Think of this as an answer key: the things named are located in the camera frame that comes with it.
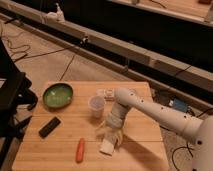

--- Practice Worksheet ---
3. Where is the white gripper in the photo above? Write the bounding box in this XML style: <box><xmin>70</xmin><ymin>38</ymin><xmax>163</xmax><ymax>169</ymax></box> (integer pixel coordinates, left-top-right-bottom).
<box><xmin>96</xmin><ymin>102</ymin><xmax>130</xmax><ymax>146</ymax></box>

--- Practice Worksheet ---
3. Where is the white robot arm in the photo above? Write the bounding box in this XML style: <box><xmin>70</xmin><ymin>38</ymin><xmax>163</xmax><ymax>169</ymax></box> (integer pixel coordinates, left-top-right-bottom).
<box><xmin>99</xmin><ymin>88</ymin><xmax>213</xmax><ymax>171</ymax></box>

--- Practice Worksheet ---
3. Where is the orange carrot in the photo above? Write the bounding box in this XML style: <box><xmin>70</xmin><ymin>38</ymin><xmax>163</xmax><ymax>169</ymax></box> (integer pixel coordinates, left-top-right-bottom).
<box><xmin>76</xmin><ymin>138</ymin><xmax>85</xmax><ymax>163</ymax></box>

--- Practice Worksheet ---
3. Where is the white toy block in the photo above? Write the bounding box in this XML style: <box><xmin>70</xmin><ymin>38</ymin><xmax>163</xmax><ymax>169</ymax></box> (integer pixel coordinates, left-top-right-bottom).
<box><xmin>96</xmin><ymin>89</ymin><xmax>115</xmax><ymax>101</ymax></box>

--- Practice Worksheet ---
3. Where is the black remote control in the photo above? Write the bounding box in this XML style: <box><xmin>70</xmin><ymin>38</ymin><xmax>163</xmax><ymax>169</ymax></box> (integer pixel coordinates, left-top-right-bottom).
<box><xmin>39</xmin><ymin>117</ymin><xmax>61</xmax><ymax>138</ymax></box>

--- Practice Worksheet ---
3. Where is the green bowl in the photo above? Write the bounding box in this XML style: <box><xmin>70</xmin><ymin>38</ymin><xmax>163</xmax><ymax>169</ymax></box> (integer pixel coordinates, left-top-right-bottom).
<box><xmin>42</xmin><ymin>83</ymin><xmax>73</xmax><ymax>109</ymax></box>

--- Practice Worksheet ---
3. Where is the blue box on floor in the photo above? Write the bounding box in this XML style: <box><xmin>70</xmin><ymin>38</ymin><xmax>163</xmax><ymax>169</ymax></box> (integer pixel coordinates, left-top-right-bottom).
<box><xmin>169</xmin><ymin>98</ymin><xmax>188</xmax><ymax>113</ymax></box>

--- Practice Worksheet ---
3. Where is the black chair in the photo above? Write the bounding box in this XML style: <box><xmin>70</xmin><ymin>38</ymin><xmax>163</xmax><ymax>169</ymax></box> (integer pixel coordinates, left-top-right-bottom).
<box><xmin>0</xmin><ymin>39</ymin><xmax>38</xmax><ymax>168</ymax></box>

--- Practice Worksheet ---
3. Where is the wooden beam rail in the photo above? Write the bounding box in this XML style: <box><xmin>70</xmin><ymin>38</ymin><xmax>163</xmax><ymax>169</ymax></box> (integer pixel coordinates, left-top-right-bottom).
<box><xmin>0</xmin><ymin>0</ymin><xmax>213</xmax><ymax>92</ymax></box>

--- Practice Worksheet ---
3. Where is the black cable right floor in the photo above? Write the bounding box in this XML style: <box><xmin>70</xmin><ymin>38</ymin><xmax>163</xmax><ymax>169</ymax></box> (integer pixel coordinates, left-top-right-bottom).
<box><xmin>160</xmin><ymin>108</ymin><xmax>213</xmax><ymax>171</ymax></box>

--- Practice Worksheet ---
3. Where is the black cable on floor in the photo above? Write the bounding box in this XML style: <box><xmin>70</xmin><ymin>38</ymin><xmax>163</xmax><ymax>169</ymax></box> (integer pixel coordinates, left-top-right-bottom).
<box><xmin>0</xmin><ymin>19</ymin><xmax>89</xmax><ymax>82</ymax></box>

